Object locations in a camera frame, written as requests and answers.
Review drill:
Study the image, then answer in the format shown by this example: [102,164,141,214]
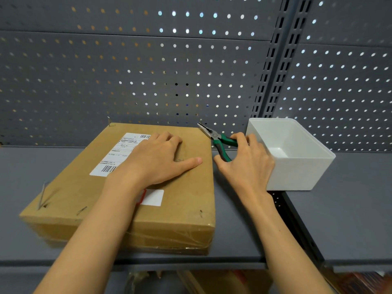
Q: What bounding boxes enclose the person's left hand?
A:
[105,131,203,196]

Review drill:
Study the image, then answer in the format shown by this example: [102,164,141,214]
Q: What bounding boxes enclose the person's right hand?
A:
[213,132,276,202]

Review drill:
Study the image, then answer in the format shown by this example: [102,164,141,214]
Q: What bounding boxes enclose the green handled needle-nose pliers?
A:
[197,121,243,163]

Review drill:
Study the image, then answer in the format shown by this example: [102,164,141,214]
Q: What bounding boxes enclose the brown cardboard box white labels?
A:
[19,122,216,256]

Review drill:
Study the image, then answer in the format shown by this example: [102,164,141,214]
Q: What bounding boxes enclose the white plastic bin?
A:
[246,118,336,192]

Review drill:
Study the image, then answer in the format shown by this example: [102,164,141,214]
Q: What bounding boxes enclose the person's right forearm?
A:
[237,191,333,294]

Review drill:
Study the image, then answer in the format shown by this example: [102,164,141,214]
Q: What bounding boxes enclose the grey metal shelf board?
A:
[0,145,270,272]
[281,151,392,274]
[0,271,129,294]

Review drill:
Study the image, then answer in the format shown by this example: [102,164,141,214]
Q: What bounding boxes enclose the grey perforated back panel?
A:
[269,0,392,152]
[0,0,284,147]

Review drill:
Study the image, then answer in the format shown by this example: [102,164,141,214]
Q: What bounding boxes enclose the grey slotted upright post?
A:
[249,0,313,120]

